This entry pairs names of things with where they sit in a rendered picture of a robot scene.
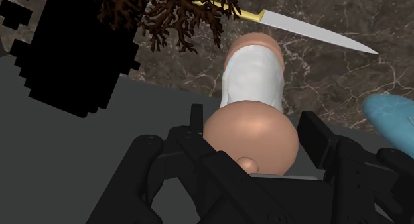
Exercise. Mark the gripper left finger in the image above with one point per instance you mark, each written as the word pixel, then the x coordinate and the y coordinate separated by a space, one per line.
pixel 145 171

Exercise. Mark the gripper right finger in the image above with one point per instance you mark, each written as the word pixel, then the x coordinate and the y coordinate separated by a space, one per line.
pixel 359 181

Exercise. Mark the light blue rounded object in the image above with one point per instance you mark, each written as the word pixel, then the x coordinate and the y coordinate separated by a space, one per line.
pixel 391 120

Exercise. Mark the peach doll in white wrap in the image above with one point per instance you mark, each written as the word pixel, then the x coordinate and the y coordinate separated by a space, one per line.
pixel 252 129

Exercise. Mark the brown branching coral ornament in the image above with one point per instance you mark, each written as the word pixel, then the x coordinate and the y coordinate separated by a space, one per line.
pixel 181 10

